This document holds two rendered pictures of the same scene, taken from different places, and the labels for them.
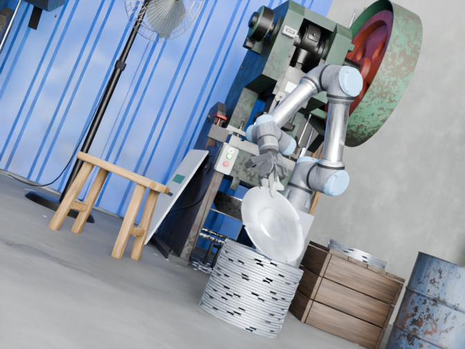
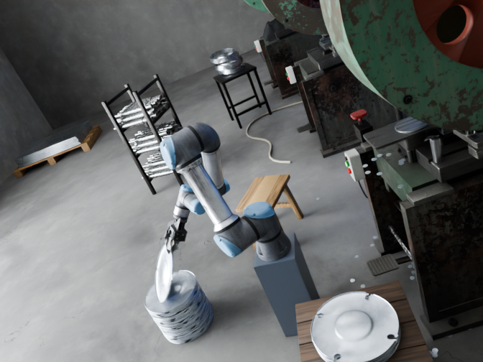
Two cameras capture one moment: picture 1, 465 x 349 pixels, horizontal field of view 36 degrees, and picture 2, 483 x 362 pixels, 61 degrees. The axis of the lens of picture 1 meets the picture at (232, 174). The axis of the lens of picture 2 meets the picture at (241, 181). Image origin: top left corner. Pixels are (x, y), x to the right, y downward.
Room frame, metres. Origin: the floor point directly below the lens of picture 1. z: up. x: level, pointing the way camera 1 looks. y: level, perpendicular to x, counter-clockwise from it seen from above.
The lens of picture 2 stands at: (3.61, -1.65, 1.54)
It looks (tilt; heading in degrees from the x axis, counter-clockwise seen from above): 27 degrees down; 110
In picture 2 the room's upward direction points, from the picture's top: 23 degrees counter-clockwise
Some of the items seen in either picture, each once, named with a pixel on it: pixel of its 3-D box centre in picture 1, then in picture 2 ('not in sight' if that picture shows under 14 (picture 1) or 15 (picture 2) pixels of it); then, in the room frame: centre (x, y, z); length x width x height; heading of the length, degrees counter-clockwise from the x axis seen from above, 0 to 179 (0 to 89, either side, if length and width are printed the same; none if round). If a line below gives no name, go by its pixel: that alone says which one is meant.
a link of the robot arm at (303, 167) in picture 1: (307, 172); (260, 220); (3.14, -0.30, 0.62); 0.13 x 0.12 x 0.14; 42
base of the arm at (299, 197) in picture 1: (296, 197); (270, 240); (3.14, -0.30, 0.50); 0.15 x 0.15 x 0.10
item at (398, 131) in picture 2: not in sight; (402, 143); (3.75, -0.14, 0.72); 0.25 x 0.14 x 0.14; 13
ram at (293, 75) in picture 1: (288, 93); not in sight; (3.87, -0.11, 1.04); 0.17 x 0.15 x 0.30; 13
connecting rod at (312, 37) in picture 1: (301, 55); not in sight; (3.92, -0.10, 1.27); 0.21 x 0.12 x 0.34; 13
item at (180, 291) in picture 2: (263, 255); (170, 290); (2.50, -0.21, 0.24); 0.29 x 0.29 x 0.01
